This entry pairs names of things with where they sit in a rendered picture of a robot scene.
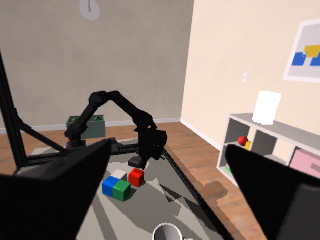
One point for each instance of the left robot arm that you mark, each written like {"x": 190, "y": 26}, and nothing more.
{"x": 141, "y": 119}

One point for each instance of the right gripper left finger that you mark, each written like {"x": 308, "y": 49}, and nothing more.
{"x": 52, "y": 201}

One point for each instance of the white mug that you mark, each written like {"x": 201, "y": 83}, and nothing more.
{"x": 167, "y": 231}

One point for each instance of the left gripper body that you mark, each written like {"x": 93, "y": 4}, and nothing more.
{"x": 138, "y": 162}

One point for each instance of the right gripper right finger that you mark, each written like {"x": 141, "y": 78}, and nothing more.
{"x": 284, "y": 201}

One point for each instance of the green cube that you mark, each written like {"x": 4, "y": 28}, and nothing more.
{"x": 121, "y": 190}

